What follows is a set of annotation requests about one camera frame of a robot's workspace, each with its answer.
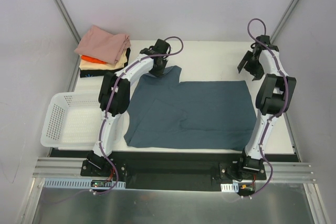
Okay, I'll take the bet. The teal blue t-shirt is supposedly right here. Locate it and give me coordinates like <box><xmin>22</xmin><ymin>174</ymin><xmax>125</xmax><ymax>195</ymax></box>
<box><xmin>124</xmin><ymin>66</ymin><xmax>256</xmax><ymax>151</ymax></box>

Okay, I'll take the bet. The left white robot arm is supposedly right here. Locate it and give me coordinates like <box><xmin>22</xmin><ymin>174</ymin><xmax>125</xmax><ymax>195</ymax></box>
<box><xmin>81</xmin><ymin>39</ymin><xmax>171</xmax><ymax>177</ymax></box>

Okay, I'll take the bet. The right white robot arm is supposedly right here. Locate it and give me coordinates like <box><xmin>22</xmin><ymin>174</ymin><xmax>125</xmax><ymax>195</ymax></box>
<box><xmin>236</xmin><ymin>35</ymin><xmax>297</xmax><ymax>179</ymax></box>

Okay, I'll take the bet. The folded pink t-shirt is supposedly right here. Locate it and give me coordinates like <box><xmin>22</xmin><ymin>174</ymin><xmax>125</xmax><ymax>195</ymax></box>
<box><xmin>75</xmin><ymin>25</ymin><xmax>131</xmax><ymax>65</ymax></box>

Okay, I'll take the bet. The folded cream t-shirt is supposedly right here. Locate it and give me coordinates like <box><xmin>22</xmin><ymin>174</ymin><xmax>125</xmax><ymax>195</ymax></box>
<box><xmin>79</xmin><ymin>49</ymin><xmax>128</xmax><ymax>70</ymax></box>

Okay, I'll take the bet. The folded orange t-shirt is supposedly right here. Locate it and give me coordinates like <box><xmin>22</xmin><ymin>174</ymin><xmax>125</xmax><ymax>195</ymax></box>
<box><xmin>81</xmin><ymin>55</ymin><xmax>107</xmax><ymax>65</ymax></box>

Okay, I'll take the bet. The white perforated plastic basket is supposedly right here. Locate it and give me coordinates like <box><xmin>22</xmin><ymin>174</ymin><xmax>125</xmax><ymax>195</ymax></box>
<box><xmin>40</xmin><ymin>91</ymin><xmax>104</xmax><ymax>151</ymax></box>

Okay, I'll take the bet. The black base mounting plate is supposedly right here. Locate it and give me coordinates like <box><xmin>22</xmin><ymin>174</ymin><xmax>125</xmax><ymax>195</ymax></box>
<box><xmin>49</xmin><ymin>148</ymin><xmax>300</xmax><ymax>192</ymax></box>

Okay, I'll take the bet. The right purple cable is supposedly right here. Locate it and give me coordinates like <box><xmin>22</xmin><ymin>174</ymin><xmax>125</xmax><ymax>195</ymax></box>
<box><xmin>222</xmin><ymin>18</ymin><xmax>289</xmax><ymax>201</ymax></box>

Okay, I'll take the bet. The purple cable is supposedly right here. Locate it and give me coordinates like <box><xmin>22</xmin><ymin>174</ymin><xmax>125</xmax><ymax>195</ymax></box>
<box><xmin>89</xmin><ymin>36</ymin><xmax>184</xmax><ymax>196</ymax></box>
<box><xmin>222</xmin><ymin>18</ymin><xmax>289</xmax><ymax>201</ymax></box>

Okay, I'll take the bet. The right aluminium frame post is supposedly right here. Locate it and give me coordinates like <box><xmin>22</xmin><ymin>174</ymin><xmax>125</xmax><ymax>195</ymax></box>
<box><xmin>270</xmin><ymin>0</ymin><xmax>301</xmax><ymax>42</ymax></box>

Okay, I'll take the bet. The aluminium frame post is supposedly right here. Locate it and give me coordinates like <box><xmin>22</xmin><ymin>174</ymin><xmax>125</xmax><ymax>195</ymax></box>
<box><xmin>39</xmin><ymin>0</ymin><xmax>81</xmax><ymax>44</ymax></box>
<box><xmin>270</xmin><ymin>0</ymin><xmax>301</xmax><ymax>42</ymax></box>

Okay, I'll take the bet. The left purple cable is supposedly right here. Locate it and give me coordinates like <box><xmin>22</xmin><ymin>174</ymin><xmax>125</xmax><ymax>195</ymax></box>
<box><xmin>89</xmin><ymin>36</ymin><xmax>184</xmax><ymax>196</ymax></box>

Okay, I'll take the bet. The right white cable duct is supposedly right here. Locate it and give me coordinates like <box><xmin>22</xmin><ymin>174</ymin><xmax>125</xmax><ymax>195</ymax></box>
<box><xmin>220</xmin><ymin>183</ymin><xmax>255</xmax><ymax>193</ymax></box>

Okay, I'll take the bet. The white cable duct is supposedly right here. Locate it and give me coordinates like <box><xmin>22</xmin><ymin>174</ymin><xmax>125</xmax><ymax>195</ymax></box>
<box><xmin>220</xmin><ymin>183</ymin><xmax>255</xmax><ymax>193</ymax></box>
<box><xmin>44</xmin><ymin>178</ymin><xmax>126</xmax><ymax>190</ymax></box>

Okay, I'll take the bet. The left aluminium frame post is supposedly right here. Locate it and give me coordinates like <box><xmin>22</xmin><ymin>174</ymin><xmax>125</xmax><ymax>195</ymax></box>
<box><xmin>39</xmin><ymin>0</ymin><xmax>81</xmax><ymax>44</ymax></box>

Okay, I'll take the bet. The horizontal aluminium rail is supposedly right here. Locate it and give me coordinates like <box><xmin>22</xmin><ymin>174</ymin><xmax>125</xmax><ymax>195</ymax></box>
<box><xmin>33</xmin><ymin>157</ymin><xmax>318</xmax><ymax>184</ymax></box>

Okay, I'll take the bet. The left white cable duct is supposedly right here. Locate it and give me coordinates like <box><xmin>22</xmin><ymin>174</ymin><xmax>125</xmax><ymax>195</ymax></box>
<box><xmin>44</xmin><ymin>178</ymin><xmax>126</xmax><ymax>190</ymax></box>

